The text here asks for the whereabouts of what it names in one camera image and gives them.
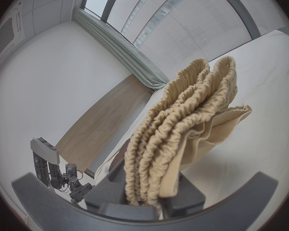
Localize bed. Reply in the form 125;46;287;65
55;30;289;212

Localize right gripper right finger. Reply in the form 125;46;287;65
162;172;206;214

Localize window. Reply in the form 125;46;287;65
83;0;288;82

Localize tan shorts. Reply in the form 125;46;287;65
123;56;252;219

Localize brown garment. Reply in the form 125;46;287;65
110;139;131;171

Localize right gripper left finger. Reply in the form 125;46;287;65
84;157;129;210

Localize long grey-green curtain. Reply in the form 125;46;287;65
72;7;169;92

